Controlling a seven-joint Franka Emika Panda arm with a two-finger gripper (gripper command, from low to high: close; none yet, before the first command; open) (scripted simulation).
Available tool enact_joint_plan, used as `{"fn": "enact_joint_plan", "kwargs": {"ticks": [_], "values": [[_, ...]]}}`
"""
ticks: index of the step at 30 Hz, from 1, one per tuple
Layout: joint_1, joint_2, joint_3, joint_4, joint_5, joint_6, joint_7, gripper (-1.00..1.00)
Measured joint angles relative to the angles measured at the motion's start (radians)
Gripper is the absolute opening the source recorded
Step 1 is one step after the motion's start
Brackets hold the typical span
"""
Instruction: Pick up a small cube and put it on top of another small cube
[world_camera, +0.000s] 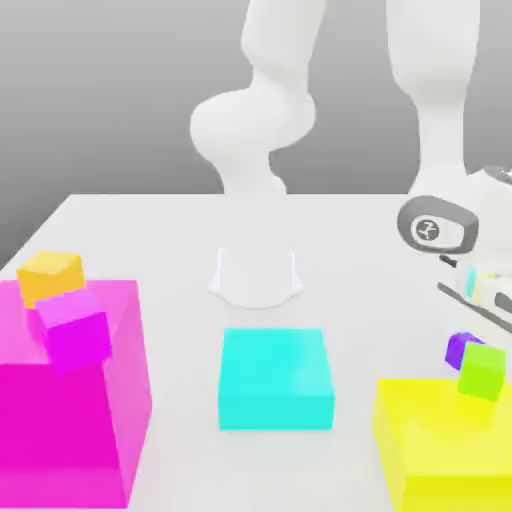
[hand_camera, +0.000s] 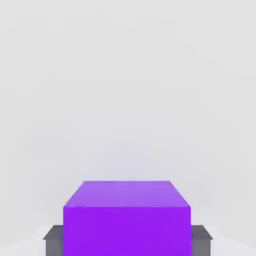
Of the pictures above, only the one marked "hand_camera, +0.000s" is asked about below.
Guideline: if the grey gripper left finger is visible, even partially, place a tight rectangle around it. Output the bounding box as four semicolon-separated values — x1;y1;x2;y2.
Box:
11;224;64;256

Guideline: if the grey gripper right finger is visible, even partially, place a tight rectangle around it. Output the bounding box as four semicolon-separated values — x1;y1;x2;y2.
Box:
190;224;246;256

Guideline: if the small purple cube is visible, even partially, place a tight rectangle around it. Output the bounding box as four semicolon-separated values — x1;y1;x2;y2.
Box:
62;180;192;256

